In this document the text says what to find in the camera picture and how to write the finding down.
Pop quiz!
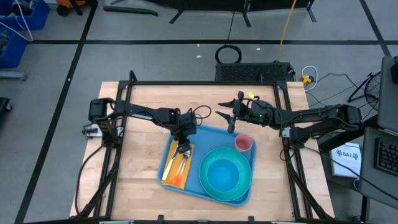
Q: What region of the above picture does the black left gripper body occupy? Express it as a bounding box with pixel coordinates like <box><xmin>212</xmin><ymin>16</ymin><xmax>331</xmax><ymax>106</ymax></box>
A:
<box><xmin>172</xmin><ymin>129</ymin><xmax>192</xmax><ymax>147</ymax></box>

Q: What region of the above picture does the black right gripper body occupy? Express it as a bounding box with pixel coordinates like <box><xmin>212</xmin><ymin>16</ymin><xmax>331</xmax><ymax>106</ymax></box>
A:
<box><xmin>228</xmin><ymin>90</ymin><xmax>280</xmax><ymax>134</ymax></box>

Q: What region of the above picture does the spoon with orange handle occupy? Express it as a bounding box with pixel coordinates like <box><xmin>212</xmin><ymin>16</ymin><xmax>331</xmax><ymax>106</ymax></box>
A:
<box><xmin>179</xmin><ymin>151</ymin><xmax>192</xmax><ymax>175</ymax></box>

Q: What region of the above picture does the blue plastic tray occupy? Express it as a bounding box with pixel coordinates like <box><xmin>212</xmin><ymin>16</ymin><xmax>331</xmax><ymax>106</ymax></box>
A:
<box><xmin>157</xmin><ymin>123</ymin><xmax>258</xmax><ymax>208</ymax></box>

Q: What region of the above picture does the pink ribbed cup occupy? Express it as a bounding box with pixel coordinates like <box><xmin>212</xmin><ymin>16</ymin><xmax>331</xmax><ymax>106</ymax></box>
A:
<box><xmin>234</xmin><ymin>133</ymin><xmax>253</xmax><ymax>153</ymax></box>

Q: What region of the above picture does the knife with yellow handle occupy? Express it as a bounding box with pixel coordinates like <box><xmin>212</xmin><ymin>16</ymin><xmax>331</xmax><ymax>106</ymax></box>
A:
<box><xmin>161</xmin><ymin>145</ymin><xmax>180</xmax><ymax>182</ymax></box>

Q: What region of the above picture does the fork with orange handle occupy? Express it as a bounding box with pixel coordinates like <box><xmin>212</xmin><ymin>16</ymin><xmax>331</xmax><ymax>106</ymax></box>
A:
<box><xmin>172</xmin><ymin>152</ymin><xmax>188</xmax><ymax>187</ymax></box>

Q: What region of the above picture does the green plastic plate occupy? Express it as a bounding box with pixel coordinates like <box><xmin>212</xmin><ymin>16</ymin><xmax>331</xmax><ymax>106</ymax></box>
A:
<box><xmin>198</xmin><ymin>147</ymin><xmax>252</xmax><ymax>202</ymax></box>

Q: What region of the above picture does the blue plastic bowl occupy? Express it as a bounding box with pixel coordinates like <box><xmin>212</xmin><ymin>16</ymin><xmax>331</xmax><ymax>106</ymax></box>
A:
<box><xmin>206</xmin><ymin>158</ymin><xmax>241</xmax><ymax>193</ymax></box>

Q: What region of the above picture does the black perforated computer case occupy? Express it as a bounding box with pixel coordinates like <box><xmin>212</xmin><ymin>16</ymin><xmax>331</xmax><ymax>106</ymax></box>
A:
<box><xmin>215</xmin><ymin>62</ymin><xmax>295</xmax><ymax>83</ymax></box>

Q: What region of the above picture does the black fabric partition screen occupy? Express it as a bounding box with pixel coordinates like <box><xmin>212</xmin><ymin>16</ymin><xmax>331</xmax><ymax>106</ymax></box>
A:
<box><xmin>146</xmin><ymin>0</ymin><xmax>318</xmax><ymax>29</ymax></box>

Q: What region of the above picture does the white paper sign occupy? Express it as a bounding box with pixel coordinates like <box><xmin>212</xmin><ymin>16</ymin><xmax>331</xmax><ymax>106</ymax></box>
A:
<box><xmin>328</xmin><ymin>142</ymin><xmax>363</xmax><ymax>179</ymax></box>

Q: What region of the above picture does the black vacuum tube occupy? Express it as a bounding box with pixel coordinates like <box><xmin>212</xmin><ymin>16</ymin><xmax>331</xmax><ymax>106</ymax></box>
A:
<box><xmin>103</xmin><ymin>5</ymin><xmax>159</xmax><ymax>17</ymax></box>

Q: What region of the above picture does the black keyboard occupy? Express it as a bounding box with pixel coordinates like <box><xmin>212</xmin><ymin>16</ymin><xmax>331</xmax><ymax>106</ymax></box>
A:
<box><xmin>374</xmin><ymin>138</ymin><xmax>398</xmax><ymax>169</ymax></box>

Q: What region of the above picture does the grey laptop lid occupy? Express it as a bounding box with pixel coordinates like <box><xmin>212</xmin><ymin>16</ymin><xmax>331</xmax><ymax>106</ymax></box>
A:
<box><xmin>377</xmin><ymin>55</ymin><xmax>398</xmax><ymax>133</ymax></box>

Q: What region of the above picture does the orange shop vacuum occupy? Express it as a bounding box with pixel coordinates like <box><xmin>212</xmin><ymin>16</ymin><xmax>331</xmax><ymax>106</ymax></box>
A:
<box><xmin>55</xmin><ymin>0</ymin><xmax>98</xmax><ymax>17</ymax></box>

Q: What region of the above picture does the blue floor bin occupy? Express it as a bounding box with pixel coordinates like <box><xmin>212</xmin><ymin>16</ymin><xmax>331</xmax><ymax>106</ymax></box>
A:
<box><xmin>0</xmin><ymin>27</ymin><xmax>28</xmax><ymax>68</ymax></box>
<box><xmin>0</xmin><ymin>0</ymin><xmax>50</xmax><ymax>31</ymax></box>

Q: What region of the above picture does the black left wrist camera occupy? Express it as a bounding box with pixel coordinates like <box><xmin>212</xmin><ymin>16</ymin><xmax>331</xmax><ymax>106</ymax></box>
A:
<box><xmin>178</xmin><ymin>111</ymin><xmax>198</xmax><ymax>136</ymax></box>

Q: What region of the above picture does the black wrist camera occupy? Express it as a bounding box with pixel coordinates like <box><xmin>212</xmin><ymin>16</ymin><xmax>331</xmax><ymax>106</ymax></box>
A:
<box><xmin>243</xmin><ymin>101</ymin><xmax>259</xmax><ymax>121</ymax></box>
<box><xmin>178</xmin><ymin>111</ymin><xmax>198</xmax><ymax>136</ymax></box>

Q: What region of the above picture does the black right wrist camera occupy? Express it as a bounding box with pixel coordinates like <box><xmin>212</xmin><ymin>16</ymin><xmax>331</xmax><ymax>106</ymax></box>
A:
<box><xmin>243</xmin><ymin>101</ymin><xmax>259</xmax><ymax>121</ymax></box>

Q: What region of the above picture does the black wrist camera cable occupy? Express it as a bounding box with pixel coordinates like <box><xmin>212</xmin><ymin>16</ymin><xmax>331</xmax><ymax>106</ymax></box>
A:
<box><xmin>186</xmin><ymin>105</ymin><xmax>213</xmax><ymax>126</ymax></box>

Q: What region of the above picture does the black aluminium table frame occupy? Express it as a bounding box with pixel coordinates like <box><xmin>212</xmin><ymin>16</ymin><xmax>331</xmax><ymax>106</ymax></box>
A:
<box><xmin>72</xmin><ymin>70</ymin><xmax>335</xmax><ymax>222</ymax></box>

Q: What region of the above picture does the coiled black cable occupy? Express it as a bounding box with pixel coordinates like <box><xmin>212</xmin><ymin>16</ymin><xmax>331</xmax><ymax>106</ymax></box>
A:
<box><xmin>215</xmin><ymin>44</ymin><xmax>243</xmax><ymax>65</ymax></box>

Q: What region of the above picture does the white looped cable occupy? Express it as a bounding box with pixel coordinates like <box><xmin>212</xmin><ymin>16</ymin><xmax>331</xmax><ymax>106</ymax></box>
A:
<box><xmin>300</xmin><ymin>65</ymin><xmax>319</xmax><ymax>91</ymax></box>

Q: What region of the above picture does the yellow hanging cable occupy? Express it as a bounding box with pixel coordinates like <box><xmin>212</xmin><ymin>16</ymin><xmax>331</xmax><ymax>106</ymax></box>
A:
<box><xmin>275</xmin><ymin>0</ymin><xmax>298</xmax><ymax>63</ymax></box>

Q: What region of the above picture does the black power cable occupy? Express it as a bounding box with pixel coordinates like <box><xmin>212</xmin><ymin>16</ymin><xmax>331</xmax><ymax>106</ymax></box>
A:
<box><xmin>73</xmin><ymin>141</ymin><xmax>105</xmax><ymax>215</ymax></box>

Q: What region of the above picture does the black wire fan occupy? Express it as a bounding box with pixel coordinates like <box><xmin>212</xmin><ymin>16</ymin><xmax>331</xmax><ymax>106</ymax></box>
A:
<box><xmin>347</xmin><ymin>70</ymin><xmax>382</xmax><ymax>112</ymax></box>

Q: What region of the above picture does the thin white cable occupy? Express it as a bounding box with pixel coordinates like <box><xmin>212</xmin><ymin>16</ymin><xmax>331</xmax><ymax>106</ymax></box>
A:
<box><xmin>0</xmin><ymin>0</ymin><xmax>34</xmax><ymax>42</ymax></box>

